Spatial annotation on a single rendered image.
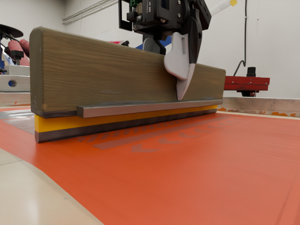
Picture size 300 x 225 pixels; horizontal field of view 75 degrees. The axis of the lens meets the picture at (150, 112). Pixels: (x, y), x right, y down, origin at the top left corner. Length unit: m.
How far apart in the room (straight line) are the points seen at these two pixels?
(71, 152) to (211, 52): 2.40
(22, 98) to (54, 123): 0.46
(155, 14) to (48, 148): 0.19
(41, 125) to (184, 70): 0.19
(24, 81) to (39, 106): 0.55
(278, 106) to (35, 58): 0.45
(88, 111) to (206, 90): 0.26
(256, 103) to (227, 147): 0.33
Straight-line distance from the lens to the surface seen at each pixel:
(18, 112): 0.42
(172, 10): 0.28
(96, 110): 0.19
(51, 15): 5.25
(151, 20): 0.26
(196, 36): 0.29
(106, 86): 0.21
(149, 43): 0.32
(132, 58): 0.24
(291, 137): 0.27
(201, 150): 0.17
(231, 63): 2.40
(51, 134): 0.20
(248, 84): 1.49
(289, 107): 0.50
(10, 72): 0.78
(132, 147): 0.17
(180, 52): 0.28
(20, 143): 0.21
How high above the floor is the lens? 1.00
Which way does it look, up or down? 6 degrees down
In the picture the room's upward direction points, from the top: 1 degrees clockwise
